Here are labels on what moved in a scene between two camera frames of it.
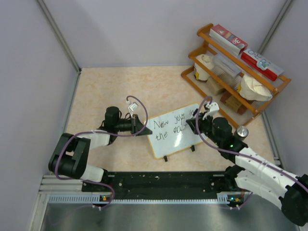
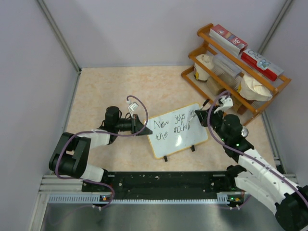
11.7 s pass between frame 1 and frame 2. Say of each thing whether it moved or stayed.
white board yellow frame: stayed
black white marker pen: moved
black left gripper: stayed
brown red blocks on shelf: stayed
